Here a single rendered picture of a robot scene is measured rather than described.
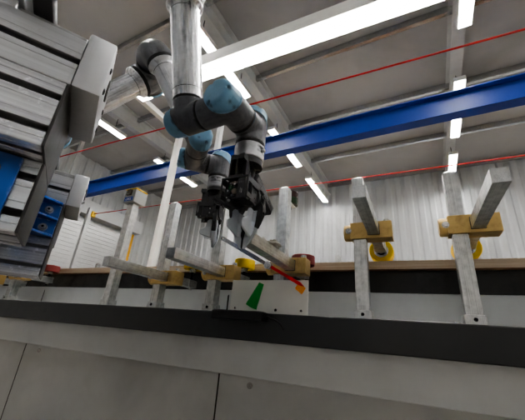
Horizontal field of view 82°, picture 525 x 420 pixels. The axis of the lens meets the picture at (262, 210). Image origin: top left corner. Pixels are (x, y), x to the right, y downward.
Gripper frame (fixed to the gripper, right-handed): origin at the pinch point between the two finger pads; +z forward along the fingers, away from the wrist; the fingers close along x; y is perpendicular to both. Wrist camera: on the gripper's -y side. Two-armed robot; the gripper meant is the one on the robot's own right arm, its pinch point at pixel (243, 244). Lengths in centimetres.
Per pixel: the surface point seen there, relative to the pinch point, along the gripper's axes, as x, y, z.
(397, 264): 30, -49, -6
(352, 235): 19.0, -29.7, -10.4
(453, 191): 46, -30, -22
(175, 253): -23.5, -4.2, 0.3
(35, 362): -148, -52, 42
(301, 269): 3.6, -29.7, -0.5
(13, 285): -152, -31, 5
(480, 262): 52, -49, -6
